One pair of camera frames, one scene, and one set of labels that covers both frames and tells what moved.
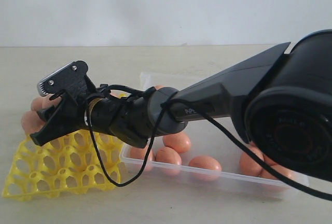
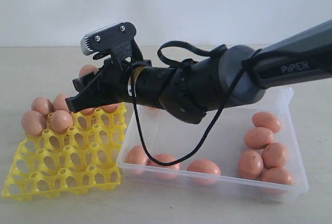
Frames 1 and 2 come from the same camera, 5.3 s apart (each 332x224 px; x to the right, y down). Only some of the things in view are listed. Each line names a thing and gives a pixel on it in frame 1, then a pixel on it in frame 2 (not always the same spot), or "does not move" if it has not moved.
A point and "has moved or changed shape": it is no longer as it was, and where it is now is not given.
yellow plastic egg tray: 65,166 does not move
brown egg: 41,102 has moved or changed shape
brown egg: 180,142 -> 87,69
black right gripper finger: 52,130 -> 85,99
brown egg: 31,122 does not move
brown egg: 38,103 does not move
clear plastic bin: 215,152 does not move
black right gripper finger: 46,114 -> 83,83
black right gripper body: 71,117 -> 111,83
